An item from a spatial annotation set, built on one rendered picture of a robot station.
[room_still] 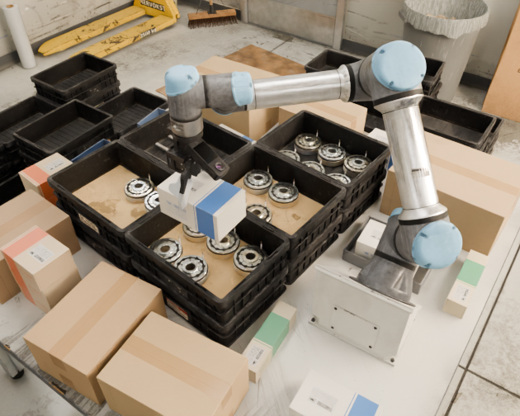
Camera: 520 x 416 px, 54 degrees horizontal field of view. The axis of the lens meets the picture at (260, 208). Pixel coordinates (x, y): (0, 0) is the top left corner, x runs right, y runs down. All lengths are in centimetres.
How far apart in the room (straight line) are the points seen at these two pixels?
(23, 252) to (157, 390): 58
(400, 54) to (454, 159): 78
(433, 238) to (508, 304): 155
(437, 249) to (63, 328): 96
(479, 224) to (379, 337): 56
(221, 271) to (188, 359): 32
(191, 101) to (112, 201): 74
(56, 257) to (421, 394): 107
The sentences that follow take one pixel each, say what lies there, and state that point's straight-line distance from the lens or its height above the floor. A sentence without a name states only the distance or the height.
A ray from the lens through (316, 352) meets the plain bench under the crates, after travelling 152.
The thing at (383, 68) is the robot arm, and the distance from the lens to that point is 120.
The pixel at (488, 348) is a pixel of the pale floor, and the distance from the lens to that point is 255.
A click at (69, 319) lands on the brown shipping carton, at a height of 86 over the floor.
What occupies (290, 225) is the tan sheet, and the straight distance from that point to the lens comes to 165.
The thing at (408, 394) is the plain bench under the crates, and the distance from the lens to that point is 150.
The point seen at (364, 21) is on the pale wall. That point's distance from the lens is 456.
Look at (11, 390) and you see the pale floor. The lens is 247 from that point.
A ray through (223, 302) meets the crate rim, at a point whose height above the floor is 93.
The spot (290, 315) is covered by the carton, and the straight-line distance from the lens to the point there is 151.
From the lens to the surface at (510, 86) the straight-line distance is 405.
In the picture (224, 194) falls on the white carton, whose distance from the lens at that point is 130.
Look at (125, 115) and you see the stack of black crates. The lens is 312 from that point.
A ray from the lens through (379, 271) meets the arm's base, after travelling 136.
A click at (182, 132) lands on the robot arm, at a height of 133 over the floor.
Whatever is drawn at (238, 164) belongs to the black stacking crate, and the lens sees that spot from 178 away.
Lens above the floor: 199
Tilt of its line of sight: 43 degrees down
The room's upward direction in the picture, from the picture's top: straight up
